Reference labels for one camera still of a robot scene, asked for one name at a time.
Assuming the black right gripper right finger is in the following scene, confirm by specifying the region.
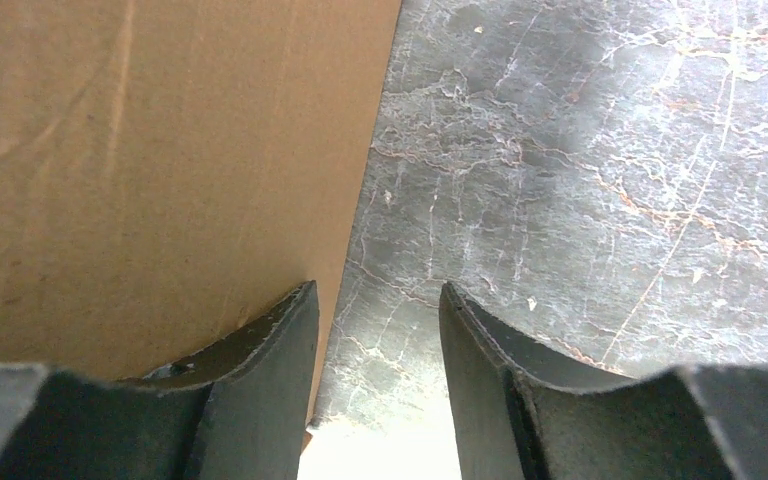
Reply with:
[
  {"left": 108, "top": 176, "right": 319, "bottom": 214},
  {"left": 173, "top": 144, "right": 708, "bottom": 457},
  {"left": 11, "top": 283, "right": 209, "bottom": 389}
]
[{"left": 438, "top": 282, "right": 768, "bottom": 479}]

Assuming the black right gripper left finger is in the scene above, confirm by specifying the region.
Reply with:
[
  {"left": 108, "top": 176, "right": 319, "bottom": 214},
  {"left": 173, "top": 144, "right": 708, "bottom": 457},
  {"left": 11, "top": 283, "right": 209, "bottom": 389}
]
[{"left": 0, "top": 281, "right": 319, "bottom": 479}]

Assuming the brown cardboard box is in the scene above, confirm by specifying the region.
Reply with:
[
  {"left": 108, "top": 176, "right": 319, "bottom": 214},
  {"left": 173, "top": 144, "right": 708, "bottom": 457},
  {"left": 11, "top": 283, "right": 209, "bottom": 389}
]
[{"left": 0, "top": 1, "right": 402, "bottom": 449}]

